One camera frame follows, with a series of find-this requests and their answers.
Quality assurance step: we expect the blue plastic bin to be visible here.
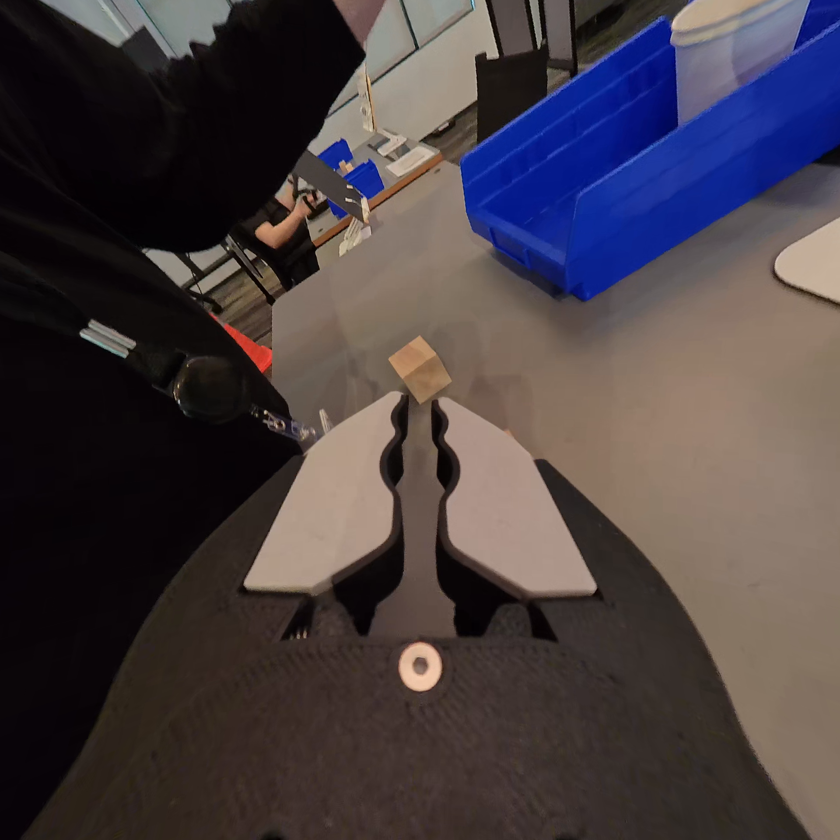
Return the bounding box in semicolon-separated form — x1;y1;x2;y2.
459;13;840;303

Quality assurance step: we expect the white paper cup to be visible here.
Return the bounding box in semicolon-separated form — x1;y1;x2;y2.
669;0;811;126

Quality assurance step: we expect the wooden-edged table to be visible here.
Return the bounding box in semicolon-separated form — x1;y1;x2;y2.
308;128;444;247

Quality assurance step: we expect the small wooden block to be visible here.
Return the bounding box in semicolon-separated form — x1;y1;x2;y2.
388;335;454;405

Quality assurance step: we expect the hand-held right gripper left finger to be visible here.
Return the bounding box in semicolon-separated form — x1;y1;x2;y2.
243;391;409;596

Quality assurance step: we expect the black badge reel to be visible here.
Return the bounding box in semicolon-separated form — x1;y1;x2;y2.
172;354;253;424

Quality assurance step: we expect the silver lanyard clip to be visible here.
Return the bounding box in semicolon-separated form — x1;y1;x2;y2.
79;319;137;359

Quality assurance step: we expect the black chair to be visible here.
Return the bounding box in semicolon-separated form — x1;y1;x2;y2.
474;0;580;143

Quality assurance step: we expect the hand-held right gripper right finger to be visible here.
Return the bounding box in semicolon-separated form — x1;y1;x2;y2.
430;396;599;601

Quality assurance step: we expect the clear badge clip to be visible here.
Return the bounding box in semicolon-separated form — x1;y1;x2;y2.
249;406;319;442

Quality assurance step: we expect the person's left forearm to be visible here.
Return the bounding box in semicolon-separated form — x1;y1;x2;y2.
0;0;378;253

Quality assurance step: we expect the orange plastic seat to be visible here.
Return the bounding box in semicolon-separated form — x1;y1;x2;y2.
210;311;273;375

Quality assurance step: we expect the white stand base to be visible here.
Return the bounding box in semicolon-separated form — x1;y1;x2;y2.
773;217;840;304

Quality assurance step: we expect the white paper sheet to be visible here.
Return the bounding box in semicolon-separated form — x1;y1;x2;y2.
386;147;435;178

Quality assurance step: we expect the white desk stand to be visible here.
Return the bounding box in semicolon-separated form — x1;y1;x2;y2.
356;66;408;157

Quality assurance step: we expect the black metal frame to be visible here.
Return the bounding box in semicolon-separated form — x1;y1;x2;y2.
176;233;277;312

